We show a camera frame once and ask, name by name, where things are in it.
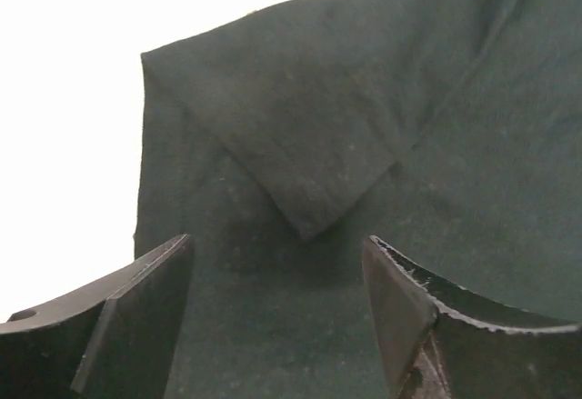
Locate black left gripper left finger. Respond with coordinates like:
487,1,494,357
1,234,195,398

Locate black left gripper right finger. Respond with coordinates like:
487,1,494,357
362,236,581,399

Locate black t shirt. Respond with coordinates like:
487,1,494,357
135,0,581,398

